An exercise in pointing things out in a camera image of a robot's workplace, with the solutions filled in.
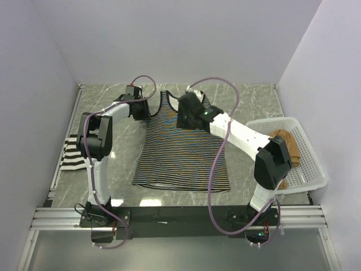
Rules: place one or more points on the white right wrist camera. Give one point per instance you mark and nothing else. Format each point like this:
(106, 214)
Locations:
(200, 94)

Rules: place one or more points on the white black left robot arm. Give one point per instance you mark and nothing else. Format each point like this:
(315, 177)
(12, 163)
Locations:
(94, 141)

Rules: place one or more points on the orange garment in basket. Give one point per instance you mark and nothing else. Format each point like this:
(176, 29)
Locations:
(285, 155)

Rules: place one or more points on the black white striped tank top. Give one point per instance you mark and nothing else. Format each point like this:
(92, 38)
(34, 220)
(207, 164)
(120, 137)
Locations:
(71, 159)

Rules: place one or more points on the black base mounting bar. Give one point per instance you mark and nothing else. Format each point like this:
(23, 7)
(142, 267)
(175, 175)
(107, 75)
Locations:
(153, 222)

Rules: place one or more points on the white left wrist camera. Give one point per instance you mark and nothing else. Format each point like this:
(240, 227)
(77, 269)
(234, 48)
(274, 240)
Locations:
(135, 86)

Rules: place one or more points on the purple striped tank top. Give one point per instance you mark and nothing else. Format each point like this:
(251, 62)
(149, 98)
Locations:
(178, 159)

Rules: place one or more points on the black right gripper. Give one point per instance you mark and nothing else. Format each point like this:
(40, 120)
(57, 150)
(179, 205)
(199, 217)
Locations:
(180, 122)

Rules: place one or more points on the white plastic laundry basket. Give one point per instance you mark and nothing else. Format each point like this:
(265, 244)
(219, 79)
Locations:
(308, 175)

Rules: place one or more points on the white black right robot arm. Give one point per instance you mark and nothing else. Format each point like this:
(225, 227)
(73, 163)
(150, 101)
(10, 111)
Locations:
(271, 157)

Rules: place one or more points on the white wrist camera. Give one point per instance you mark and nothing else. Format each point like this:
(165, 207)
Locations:
(200, 94)
(135, 86)

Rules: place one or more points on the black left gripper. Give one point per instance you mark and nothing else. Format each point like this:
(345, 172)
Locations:
(146, 113)

